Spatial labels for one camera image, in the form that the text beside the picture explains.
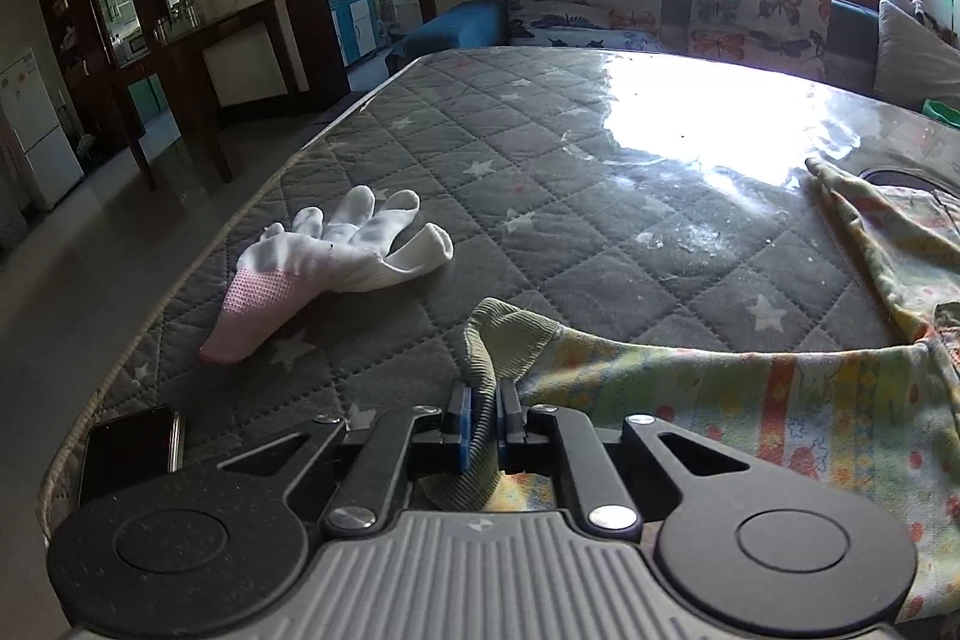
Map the black smartphone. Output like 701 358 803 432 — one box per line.
77 405 186 507

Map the dark wooden side table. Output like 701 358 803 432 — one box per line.
111 0 305 192

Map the blue sofa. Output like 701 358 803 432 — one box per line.
385 0 960 88

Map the grey pillow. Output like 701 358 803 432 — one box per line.
871 0 960 113

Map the white refrigerator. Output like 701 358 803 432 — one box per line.
0 47 86 212

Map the white plush toy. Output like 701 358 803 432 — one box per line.
889 0 938 26

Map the round black induction cooktop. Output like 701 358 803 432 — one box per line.
857 166 960 193

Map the white glove with pink cuff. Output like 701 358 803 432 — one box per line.
199 185 456 365

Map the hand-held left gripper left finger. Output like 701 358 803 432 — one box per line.
216 380 476 540

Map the butterfly print cushion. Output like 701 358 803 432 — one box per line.
503 0 665 51
688 0 834 83

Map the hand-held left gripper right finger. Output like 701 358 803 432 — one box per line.
495 377 757 540

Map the grey quilted star table cover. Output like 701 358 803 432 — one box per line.
39 46 960 536

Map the green printed baby garment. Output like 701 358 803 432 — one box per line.
416 155 960 627

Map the blue and white cabinet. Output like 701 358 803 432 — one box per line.
325 0 384 69

